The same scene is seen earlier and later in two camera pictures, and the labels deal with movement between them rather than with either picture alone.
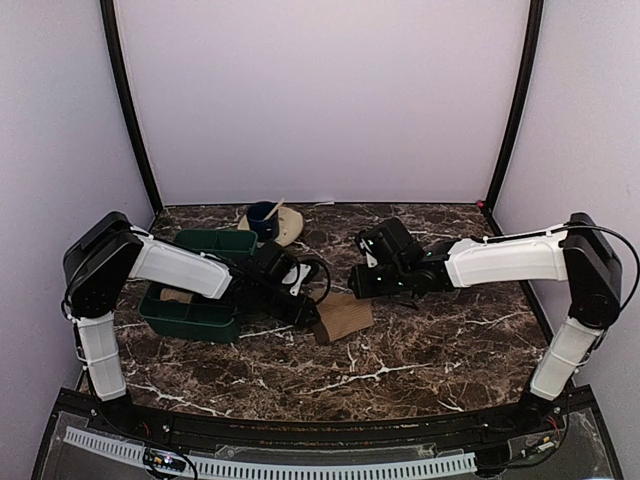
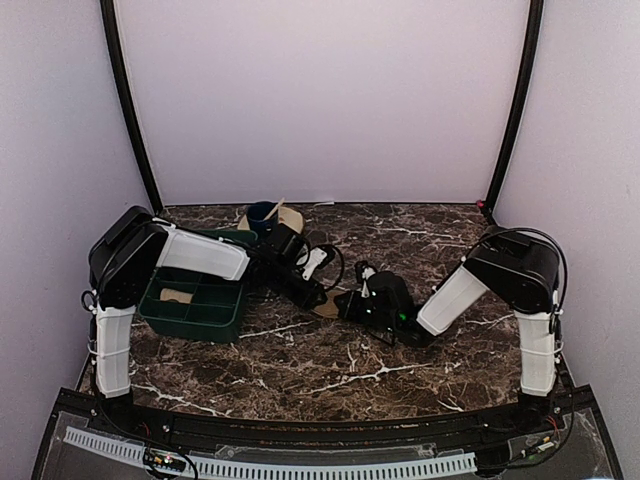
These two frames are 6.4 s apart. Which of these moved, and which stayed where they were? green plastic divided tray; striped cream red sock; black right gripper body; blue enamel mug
Moved: black right gripper body
Stayed: striped cream red sock; blue enamel mug; green plastic divided tray
